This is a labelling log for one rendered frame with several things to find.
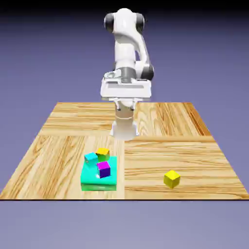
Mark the small cyan cube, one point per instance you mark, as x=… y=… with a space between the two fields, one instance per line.
x=90 y=156

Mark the small yellow cube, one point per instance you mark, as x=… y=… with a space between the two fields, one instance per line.
x=171 y=179

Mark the small orange cube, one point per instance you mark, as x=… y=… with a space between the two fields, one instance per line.
x=103 y=153

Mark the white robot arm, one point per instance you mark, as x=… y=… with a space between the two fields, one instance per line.
x=126 y=39

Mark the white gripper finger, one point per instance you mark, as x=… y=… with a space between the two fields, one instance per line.
x=132 y=105
x=117 y=105

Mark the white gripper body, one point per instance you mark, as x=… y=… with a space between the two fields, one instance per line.
x=125 y=89

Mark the small purple cube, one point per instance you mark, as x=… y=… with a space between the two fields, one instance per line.
x=104 y=168

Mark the large green box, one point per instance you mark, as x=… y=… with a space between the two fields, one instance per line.
x=99 y=180

